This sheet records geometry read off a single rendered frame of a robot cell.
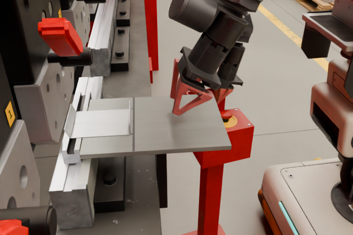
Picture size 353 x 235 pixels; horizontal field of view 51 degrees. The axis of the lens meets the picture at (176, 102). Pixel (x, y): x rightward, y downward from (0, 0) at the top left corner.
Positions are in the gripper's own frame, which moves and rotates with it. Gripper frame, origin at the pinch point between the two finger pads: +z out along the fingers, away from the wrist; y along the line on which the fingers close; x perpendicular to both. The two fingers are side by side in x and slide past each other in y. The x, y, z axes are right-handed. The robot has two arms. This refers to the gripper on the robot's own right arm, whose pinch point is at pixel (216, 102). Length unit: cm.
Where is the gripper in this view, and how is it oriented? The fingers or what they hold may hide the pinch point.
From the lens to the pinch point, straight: 118.4
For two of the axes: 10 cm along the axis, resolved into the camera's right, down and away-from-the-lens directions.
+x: 3.2, 5.1, -8.0
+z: -2.5, 8.6, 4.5
